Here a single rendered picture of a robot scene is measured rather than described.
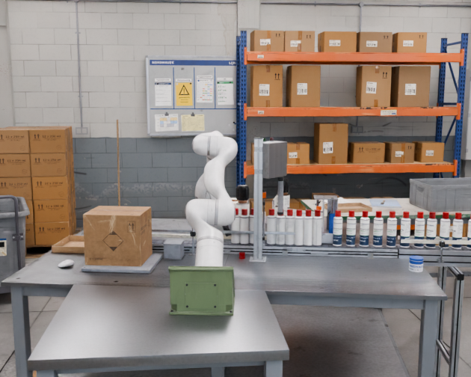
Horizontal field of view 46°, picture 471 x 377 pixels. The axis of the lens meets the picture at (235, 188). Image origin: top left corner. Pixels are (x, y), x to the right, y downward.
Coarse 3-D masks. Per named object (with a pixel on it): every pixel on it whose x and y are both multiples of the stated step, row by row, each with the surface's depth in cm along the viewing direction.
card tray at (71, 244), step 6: (66, 240) 338; (72, 240) 343; (78, 240) 343; (54, 246) 318; (60, 246) 317; (66, 246) 317; (72, 246) 331; (78, 246) 331; (54, 252) 318; (60, 252) 318; (66, 252) 317; (72, 252) 317; (78, 252) 317
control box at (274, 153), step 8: (264, 144) 294; (272, 144) 294; (280, 144) 299; (264, 152) 294; (272, 152) 294; (280, 152) 300; (264, 160) 295; (272, 160) 295; (280, 160) 301; (264, 168) 295; (272, 168) 296; (280, 168) 302; (264, 176) 296; (272, 176) 297; (280, 176) 303
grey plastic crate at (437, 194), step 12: (420, 180) 483; (432, 180) 485; (444, 180) 487; (456, 180) 488; (468, 180) 490; (420, 192) 463; (432, 192) 445; (444, 192) 447; (456, 192) 448; (468, 192) 450; (420, 204) 464; (432, 204) 447; (444, 204) 448; (456, 204) 450; (468, 204) 451
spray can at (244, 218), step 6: (246, 210) 315; (240, 216) 316; (246, 216) 315; (240, 222) 317; (246, 222) 315; (240, 228) 317; (246, 228) 316; (240, 234) 318; (246, 234) 316; (240, 240) 318; (246, 240) 317
